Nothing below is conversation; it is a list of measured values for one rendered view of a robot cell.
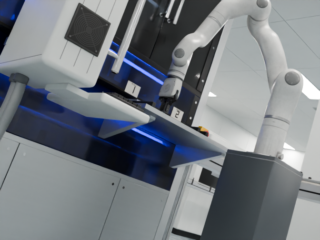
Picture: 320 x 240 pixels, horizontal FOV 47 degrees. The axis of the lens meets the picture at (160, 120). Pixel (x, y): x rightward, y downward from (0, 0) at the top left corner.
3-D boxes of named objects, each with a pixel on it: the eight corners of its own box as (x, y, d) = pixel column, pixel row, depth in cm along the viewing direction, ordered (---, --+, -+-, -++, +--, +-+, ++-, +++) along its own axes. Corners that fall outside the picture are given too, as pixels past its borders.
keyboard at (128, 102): (60, 96, 148) (62, 90, 149) (88, 109, 157) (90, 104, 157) (111, 97, 117) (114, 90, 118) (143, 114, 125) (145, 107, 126)
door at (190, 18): (148, 59, 194) (183, -35, 205) (200, 93, 221) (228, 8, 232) (149, 59, 194) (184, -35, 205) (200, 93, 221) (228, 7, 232)
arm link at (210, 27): (222, 15, 171) (181, 64, 167) (220, 31, 186) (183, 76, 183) (207, 5, 173) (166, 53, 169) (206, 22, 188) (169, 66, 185)
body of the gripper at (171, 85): (163, 74, 180) (155, 95, 178) (177, 74, 172) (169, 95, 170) (173, 81, 185) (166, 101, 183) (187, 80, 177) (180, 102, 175)
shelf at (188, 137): (84, 103, 179) (85, 99, 179) (179, 149, 222) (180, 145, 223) (144, 107, 142) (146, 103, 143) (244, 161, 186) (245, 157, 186)
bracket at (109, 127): (97, 135, 176) (106, 111, 178) (102, 138, 178) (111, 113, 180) (140, 145, 150) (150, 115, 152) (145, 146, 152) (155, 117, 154)
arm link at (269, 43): (280, 99, 165) (273, 108, 181) (306, 91, 165) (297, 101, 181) (244, 5, 178) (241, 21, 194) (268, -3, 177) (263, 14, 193)
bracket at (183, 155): (168, 166, 207) (175, 144, 209) (172, 167, 209) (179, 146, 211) (214, 177, 181) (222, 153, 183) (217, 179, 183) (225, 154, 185)
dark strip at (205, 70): (184, 123, 214) (224, 4, 229) (189, 125, 217) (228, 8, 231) (185, 123, 213) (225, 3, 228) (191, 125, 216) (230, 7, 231)
